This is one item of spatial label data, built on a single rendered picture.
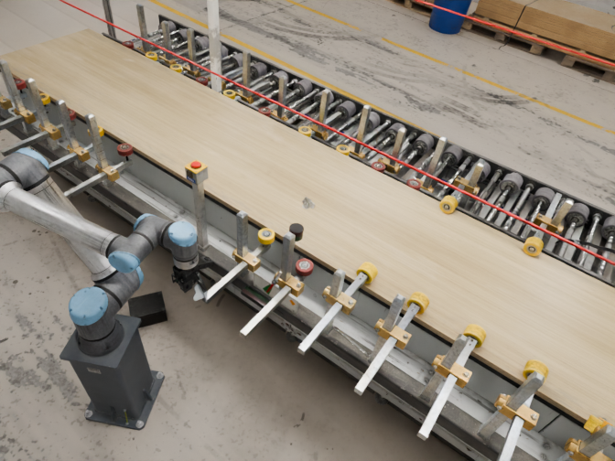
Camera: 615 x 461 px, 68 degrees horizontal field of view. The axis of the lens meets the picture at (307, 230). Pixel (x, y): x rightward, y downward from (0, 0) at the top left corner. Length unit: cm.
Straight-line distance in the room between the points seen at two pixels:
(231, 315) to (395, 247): 123
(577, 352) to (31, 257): 318
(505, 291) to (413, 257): 43
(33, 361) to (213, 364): 99
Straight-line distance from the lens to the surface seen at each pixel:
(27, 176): 196
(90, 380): 241
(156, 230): 166
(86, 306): 204
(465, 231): 243
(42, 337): 311
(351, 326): 222
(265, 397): 269
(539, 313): 225
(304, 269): 202
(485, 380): 215
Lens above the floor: 246
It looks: 45 degrees down
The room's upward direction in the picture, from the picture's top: 8 degrees clockwise
